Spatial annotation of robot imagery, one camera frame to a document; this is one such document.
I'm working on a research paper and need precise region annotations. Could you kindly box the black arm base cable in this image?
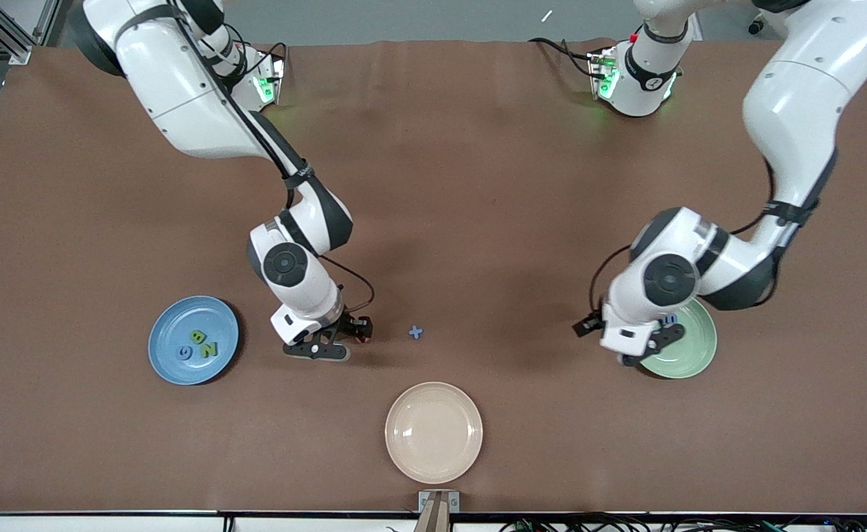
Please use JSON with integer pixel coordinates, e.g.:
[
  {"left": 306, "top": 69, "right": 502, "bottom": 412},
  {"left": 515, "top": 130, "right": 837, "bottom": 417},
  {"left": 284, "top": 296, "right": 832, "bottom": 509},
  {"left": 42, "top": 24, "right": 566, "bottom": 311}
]
[
  {"left": 528, "top": 37, "right": 598, "bottom": 78},
  {"left": 238, "top": 22, "right": 290, "bottom": 64}
]

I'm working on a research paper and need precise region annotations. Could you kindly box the black left arm base cable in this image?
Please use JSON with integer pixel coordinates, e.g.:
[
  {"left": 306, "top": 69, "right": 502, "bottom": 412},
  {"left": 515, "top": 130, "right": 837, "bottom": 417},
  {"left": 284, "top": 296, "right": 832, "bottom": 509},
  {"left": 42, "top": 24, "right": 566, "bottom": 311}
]
[{"left": 528, "top": 37, "right": 598, "bottom": 78}]

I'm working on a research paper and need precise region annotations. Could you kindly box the aluminium frame profile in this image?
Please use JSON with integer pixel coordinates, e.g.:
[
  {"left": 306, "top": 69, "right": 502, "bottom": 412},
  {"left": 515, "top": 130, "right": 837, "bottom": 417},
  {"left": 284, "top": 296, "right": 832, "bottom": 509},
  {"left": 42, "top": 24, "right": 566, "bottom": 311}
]
[{"left": 0, "top": 0, "right": 61, "bottom": 66}]

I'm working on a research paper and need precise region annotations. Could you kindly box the green plate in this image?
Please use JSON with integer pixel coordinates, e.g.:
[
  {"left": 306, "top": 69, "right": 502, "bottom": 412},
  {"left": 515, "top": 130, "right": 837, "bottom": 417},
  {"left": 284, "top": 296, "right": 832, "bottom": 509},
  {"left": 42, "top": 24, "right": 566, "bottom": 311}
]
[{"left": 639, "top": 296, "right": 718, "bottom": 380}]

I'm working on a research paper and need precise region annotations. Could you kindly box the brown table mat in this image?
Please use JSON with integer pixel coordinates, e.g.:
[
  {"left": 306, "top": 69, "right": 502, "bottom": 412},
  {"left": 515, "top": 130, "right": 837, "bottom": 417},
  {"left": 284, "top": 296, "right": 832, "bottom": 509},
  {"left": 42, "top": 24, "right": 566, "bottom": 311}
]
[{"left": 0, "top": 38, "right": 867, "bottom": 514}]

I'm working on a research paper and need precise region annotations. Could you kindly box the black right arm base cable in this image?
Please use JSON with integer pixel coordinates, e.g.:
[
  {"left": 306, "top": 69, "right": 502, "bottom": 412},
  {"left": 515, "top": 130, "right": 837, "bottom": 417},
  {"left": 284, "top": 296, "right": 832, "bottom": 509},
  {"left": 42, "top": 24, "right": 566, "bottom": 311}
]
[{"left": 238, "top": 22, "right": 290, "bottom": 64}]

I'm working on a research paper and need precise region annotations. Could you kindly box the base connector box green light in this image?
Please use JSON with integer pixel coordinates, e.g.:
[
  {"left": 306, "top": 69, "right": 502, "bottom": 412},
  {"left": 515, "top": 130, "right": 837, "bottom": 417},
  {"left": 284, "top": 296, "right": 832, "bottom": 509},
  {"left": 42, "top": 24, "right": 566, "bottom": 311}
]
[
  {"left": 589, "top": 48, "right": 619, "bottom": 100},
  {"left": 253, "top": 55, "right": 287, "bottom": 104}
]

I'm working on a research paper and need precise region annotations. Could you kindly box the beige plate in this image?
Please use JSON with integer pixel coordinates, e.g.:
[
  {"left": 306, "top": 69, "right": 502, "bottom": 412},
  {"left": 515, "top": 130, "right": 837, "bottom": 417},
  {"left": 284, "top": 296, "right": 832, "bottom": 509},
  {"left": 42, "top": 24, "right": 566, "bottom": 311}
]
[{"left": 385, "top": 381, "right": 484, "bottom": 485}]

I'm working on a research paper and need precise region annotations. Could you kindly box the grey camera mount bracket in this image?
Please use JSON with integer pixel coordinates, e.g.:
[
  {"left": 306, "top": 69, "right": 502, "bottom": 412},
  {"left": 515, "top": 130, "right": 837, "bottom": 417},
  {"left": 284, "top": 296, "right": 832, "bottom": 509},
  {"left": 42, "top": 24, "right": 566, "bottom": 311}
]
[{"left": 413, "top": 490, "right": 461, "bottom": 532}]

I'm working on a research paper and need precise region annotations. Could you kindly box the blue plate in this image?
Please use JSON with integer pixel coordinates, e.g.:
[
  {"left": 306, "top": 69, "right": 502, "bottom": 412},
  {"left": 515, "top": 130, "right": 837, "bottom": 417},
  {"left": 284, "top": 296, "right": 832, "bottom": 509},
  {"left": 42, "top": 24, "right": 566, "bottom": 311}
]
[{"left": 148, "top": 296, "right": 240, "bottom": 386}]

